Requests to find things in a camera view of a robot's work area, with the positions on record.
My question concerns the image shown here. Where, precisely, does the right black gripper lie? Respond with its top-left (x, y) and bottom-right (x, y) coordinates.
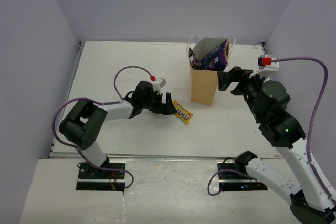
top-left (217, 66), bottom-right (271, 121)

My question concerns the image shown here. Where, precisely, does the yellow M&M's packet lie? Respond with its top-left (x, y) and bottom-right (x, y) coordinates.
top-left (173, 100), bottom-right (193, 124)

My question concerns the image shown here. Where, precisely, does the blue purple snack bag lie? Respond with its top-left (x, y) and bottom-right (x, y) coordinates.
top-left (199, 38), bottom-right (229, 71)

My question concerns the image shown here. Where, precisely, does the purple M&M's packet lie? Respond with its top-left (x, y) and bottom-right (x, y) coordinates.
top-left (188, 48), bottom-right (201, 70)

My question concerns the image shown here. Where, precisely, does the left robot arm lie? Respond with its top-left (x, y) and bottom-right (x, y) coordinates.
top-left (58, 81), bottom-right (177, 178)

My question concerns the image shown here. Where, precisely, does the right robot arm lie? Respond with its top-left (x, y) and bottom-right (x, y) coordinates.
top-left (217, 67), bottom-right (335, 223)

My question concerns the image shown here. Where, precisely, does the brown paper bag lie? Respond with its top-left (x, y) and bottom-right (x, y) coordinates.
top-left (186, 39), bottom-right (234, 106)

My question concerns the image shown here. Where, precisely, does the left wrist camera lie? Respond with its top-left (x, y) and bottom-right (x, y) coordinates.
top-left (152, 78), bottom-right (166, 94)

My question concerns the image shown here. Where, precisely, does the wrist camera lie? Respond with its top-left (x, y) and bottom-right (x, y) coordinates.
top-left (249, 54), bottom-right (279, 78)
top-left (152, 78), bottom-right (166, 94)

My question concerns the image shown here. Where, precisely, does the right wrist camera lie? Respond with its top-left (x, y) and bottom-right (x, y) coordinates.
top-left (249, 54), bottom-right (279, 78)

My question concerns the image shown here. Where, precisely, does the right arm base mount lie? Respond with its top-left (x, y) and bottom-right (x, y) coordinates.
top-left (207, 151), bottom-right (268, 196)

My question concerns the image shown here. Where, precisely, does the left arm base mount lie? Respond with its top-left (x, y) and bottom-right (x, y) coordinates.
top-left (76, 162), bottom-right (134, 192)

